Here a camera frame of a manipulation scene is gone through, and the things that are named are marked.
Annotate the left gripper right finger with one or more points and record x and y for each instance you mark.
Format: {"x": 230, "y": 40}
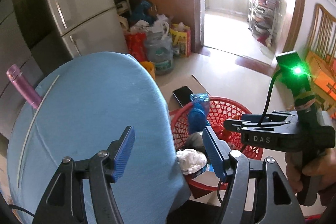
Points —
{"x": 232, "y": 168}

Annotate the cardboard box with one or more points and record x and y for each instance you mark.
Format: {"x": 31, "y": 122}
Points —
{"x": 167, "y": 90}

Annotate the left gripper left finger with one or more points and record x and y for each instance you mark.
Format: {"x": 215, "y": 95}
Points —
{"x": 105, "y": 168}

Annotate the red plastic bag on floor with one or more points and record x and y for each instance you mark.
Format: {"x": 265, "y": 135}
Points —
{"x": 135, "y": 45}

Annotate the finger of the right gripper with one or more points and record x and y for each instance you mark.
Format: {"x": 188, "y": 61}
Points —
{"x": 275, "y": 116}
{"x": 248, "y": 127}

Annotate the wooden chair by door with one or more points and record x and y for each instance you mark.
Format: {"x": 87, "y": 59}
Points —
{"x": 321, "y": 50}

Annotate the black plastic bag ball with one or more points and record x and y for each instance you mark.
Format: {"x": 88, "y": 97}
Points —
{"x": 195, "y": 141}

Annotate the person's right hand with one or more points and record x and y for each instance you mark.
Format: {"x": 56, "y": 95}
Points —
{"x": 323, "y": 166}

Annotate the blue tablecloth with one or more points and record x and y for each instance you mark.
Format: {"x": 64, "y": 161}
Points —
{"x": 88, "y": 103}

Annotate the yellow red paper bag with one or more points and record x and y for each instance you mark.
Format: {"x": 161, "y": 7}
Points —
{"x": 181, "y": 37}

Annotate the yellow plastic bucket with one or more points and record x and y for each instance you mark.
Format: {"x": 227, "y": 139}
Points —
{"x": 149, "y": 68}

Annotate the blue plastic bag ball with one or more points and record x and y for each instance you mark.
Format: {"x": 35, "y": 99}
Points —
{"x": 197, "y": 115}

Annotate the dark grey three-door fridge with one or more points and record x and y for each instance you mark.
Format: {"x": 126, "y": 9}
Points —
{"x": 13, "y": 50}

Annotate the purple thermos bottle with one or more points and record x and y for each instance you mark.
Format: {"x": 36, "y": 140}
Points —
{"x": 16, "y": 77}

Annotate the large water jug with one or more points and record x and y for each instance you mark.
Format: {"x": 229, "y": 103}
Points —
{"x": 159, "y": 51}

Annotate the red plastic basket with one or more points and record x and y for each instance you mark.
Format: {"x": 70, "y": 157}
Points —
{"x": 222, "y": 109}

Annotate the silver two-door fridge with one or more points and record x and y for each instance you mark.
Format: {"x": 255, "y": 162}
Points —
{"x": 88, "y": 26}

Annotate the black smartphone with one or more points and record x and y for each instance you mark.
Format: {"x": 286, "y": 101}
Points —
{"x": 183, "y": 95}

